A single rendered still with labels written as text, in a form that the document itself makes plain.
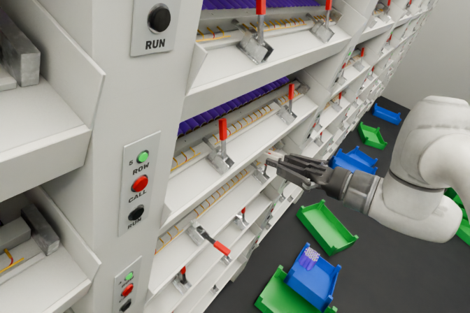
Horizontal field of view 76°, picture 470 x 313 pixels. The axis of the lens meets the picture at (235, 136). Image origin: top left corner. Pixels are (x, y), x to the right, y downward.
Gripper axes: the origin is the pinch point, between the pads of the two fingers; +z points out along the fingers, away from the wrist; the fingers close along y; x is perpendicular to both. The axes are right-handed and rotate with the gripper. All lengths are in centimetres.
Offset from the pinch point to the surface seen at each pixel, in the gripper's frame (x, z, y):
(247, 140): 12.3, -2.2, -16.1
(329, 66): 22.0, -5.8, 18.1
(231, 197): -6.9, 3.1, -12.2
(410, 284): -100, -53, 86
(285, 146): -5.2, 3.2, 17.7
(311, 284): -83, -11, 39
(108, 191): 23, -8, -50
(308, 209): -83, 9, 89
